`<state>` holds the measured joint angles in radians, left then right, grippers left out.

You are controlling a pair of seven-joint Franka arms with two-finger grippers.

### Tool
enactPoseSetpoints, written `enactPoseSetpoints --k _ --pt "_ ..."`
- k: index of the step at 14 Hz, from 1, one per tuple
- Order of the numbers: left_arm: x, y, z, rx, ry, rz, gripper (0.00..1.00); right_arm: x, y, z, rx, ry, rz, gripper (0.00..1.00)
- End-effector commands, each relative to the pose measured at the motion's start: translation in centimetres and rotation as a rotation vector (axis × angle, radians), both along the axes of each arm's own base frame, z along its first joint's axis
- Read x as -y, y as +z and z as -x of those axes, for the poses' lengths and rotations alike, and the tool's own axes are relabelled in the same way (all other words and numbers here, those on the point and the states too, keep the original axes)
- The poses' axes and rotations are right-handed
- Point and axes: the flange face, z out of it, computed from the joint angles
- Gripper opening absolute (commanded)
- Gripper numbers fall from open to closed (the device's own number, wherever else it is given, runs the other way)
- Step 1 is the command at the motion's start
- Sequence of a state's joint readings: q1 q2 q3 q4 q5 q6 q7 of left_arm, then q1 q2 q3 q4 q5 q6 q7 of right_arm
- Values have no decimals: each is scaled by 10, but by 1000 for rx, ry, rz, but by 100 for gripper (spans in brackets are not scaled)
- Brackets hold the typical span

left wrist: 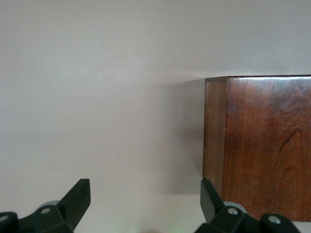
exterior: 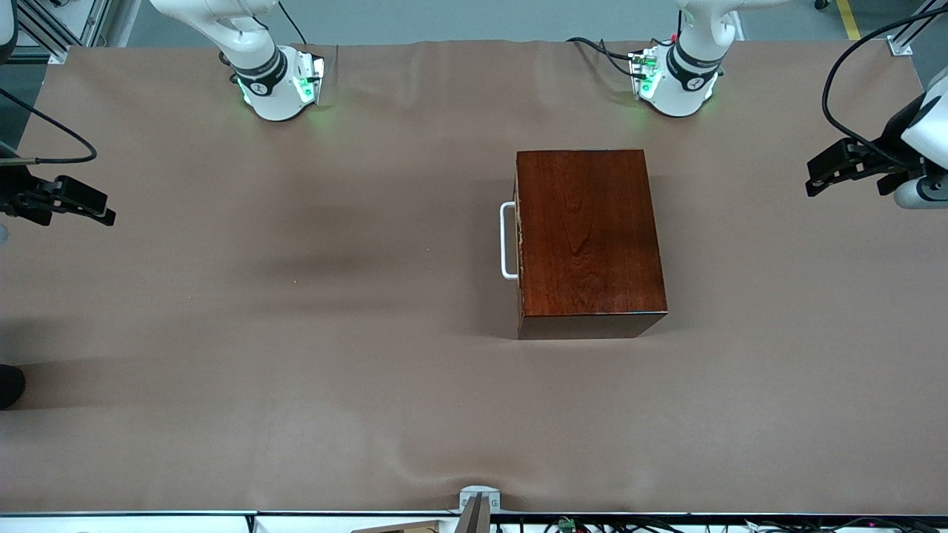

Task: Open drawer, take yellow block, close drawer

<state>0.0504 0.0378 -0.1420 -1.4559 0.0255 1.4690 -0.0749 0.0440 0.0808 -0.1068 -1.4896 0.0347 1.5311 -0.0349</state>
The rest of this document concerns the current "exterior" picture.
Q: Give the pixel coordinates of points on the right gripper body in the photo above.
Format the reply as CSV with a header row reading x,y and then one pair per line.
x,y
16,194

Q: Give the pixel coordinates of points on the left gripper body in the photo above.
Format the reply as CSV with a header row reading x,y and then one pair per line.
x,y
886,149

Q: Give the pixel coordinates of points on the dark wooden cabinet door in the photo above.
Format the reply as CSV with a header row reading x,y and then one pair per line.
x,y
520,296

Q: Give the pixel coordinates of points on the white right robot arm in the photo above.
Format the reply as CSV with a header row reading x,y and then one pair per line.
x,y
278,107

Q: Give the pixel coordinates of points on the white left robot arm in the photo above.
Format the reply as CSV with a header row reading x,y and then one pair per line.
x,y
678,104

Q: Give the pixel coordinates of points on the dark wooden drawer cabinet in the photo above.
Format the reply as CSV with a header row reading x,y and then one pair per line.
x,y
592,237

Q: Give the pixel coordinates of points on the large table cover sheet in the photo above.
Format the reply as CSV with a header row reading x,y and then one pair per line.
x,y
296,370

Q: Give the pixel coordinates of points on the aluminium frame profile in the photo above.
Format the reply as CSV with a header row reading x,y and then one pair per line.
x,y
92,18
900,46

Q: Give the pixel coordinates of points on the grey metal corner bracket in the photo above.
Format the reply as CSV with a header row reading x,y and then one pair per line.
x,y
480,491

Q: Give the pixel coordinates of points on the aluminium camera mount post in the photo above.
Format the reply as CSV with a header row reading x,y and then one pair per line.
x,y
474,518

